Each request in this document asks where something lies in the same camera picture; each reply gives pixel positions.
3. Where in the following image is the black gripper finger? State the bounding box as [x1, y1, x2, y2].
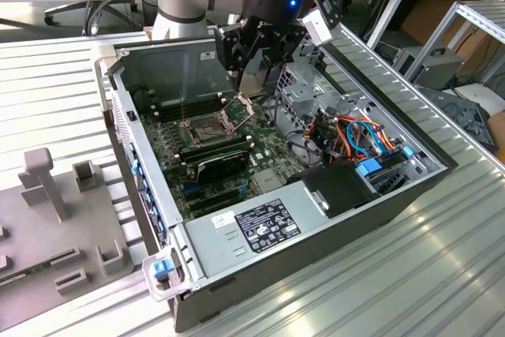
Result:
[214, 22, 258, 92]
[260, 26, 308, 96]

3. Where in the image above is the silver CPU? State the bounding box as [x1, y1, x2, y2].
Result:
[239, 70, 274, 98]

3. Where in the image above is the thin wire locking lever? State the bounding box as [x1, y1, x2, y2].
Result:
[179, 90, 189, 125]

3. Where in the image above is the CPU socket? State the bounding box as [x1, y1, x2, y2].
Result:
[179, 110, 238, 149]

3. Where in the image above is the metal drive cage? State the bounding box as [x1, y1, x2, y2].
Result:
[274, 61, 345, 135]

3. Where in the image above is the black RAM slot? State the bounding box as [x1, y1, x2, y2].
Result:
[173, 134, 252, 159]
[149, 90, 223, 111]
[179, 142, 254, 167]
[151, 96, 229, 122]

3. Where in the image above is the green motherboard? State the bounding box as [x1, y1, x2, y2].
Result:
[137, 90, 307, 223]

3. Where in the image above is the black graphics card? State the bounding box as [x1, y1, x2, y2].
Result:
[193, 146, 253, 185]

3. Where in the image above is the silver chipset heatsink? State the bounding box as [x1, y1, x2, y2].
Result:
[251, 168, 287, 195]

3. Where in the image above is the large brown cardboard box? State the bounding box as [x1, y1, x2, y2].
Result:
[400, 0, 499, 74]

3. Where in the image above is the hard disk in blue carrier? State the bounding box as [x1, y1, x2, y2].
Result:
[353, 146, 420, 197]

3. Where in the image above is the black expansion slot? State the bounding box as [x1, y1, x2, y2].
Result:
[185, 185, 242, 214]

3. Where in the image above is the black plastic shroud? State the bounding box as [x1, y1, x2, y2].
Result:
[286, 163, 383, 219]

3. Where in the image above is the dark grey plastic panel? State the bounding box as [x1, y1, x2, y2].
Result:
[416, 84, 496, 153]

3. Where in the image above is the office chair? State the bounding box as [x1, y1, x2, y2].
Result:
[42, 0, 140, 37]

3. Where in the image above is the grey power supply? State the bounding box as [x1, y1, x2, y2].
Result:
[183, 179, 331, 279]

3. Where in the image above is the black PC case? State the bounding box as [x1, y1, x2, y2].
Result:
[89, 24, 459, 334]

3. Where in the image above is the blue case latch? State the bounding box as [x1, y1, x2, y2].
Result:
[151, 258, 170, 279]

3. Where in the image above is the grey parts rack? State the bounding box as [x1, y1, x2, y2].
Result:
[0, 146, 135, 332]

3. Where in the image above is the green RAM stick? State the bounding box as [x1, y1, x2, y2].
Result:
[0, 249, 78, 287]

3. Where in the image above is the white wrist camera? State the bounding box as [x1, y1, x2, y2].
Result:
[301, 8, 335, 47]

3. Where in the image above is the black internal wire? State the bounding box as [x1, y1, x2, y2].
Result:
[264, 92, 313, 149]

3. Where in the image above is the orange wire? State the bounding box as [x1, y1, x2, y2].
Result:
[309, 114, 398, 165]

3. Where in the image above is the blue data wire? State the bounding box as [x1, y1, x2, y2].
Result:
[346, 118, 387, 161]

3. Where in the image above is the grey box with handle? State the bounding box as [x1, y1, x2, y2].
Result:
[393, 45, 466, 92]

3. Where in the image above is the aluminium profile frame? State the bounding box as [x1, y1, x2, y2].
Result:
[401, 0, 505, 92]

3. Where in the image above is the clear plastic case handle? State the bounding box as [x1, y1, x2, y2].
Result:
[140, 245, 187, 303]

